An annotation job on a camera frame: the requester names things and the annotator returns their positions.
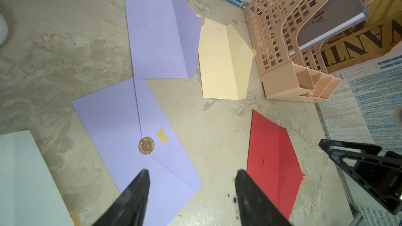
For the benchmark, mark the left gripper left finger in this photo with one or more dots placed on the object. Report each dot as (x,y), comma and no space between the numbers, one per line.
(130,207)

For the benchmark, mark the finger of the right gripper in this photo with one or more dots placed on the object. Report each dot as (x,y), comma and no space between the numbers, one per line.
(379,176)

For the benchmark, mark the lilac envelope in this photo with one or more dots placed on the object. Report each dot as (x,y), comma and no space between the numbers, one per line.
(131,133)
(164,37)

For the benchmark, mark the cream envelope with seal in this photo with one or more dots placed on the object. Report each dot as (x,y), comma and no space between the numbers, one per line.
(225,61)

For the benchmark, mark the white box in organizer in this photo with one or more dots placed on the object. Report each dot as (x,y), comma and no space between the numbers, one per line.
(333,18)

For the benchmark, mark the brown wanted poster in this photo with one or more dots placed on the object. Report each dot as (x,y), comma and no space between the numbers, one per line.
(370,43)

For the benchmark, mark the red envelope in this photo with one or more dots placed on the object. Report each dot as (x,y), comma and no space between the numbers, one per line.
(273,163)

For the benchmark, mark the white envelope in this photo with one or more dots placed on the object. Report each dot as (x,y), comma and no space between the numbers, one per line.
(29,195)

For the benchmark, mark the white round clock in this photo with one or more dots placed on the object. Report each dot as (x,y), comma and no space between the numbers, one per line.
(3,29)

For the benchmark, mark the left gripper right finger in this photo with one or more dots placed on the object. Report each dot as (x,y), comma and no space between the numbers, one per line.
(255,208)

